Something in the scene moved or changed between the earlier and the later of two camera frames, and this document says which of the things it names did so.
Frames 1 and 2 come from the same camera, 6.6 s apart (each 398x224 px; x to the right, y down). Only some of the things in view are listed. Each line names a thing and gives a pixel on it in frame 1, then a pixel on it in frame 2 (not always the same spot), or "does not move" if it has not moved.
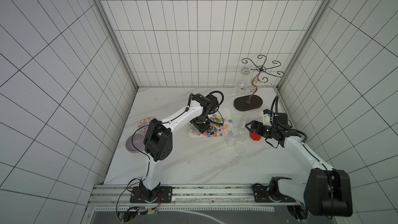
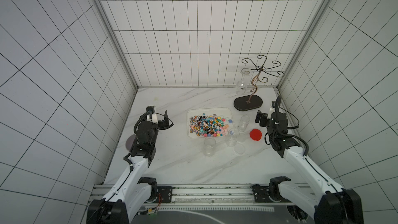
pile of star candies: [216, 130] does not move
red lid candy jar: [193, 129] to [209, 147]
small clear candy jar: [244, 119] does not move
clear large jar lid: [239, 149] does not move
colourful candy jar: [232, 135] does not move
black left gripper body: [200, 123] to [160, 123]
